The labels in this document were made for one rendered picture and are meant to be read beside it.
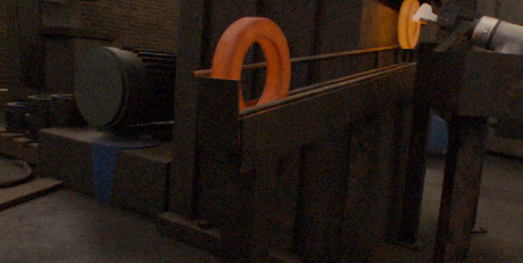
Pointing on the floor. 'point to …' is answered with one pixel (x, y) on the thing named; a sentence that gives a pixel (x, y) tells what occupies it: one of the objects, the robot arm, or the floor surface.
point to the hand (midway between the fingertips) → (410, 18)
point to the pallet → (20, 131)
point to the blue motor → (438, 137)
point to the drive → (118, 126)
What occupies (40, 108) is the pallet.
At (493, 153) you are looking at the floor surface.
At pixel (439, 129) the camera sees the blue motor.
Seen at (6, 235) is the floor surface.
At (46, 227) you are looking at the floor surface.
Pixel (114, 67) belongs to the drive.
